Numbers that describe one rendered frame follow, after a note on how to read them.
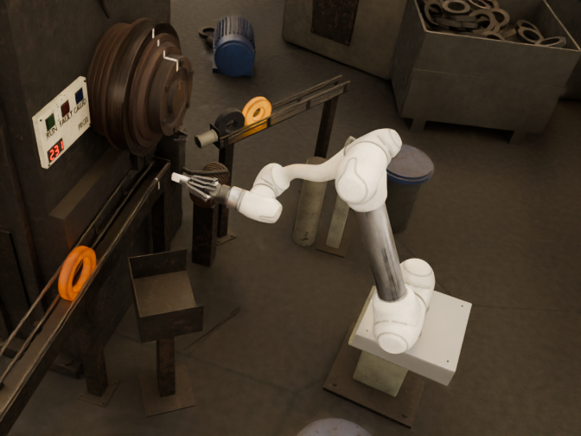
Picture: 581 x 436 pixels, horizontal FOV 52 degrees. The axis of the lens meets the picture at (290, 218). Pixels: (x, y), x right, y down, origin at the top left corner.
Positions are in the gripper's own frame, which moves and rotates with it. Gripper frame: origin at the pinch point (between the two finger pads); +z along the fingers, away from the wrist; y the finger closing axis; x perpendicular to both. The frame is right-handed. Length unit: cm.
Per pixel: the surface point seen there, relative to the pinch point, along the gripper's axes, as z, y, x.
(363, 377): -97, -15, -60
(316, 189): -49, 58, -30
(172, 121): 4.6, -2.4, 27.4
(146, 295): -9, -48, -13
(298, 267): -54, 42, -70
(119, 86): 16, -20, 47
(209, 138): 1.9, 37.9, -6.4
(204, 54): 72, 229, -82
